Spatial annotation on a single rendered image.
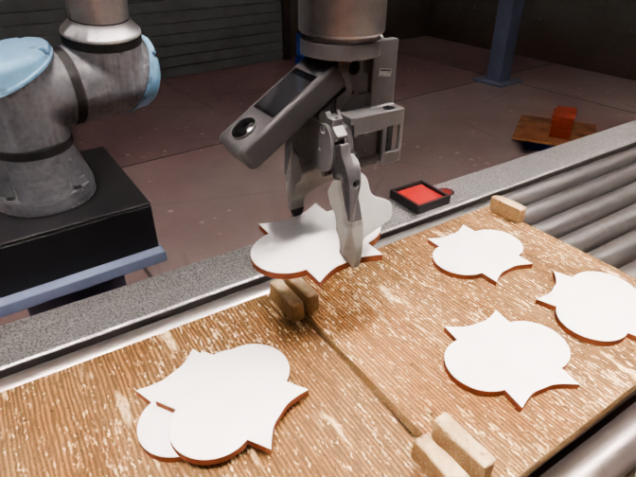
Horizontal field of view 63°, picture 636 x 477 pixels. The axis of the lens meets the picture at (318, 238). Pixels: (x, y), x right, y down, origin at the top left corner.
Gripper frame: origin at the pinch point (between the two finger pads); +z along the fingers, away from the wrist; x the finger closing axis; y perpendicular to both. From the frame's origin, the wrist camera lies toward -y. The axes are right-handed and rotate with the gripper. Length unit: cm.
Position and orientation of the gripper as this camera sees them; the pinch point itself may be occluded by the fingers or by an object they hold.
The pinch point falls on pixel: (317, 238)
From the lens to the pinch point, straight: 54.3
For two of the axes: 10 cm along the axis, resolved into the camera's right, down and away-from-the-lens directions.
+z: -0.1, 8.5, 5.3
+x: -5.3, -4.5, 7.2
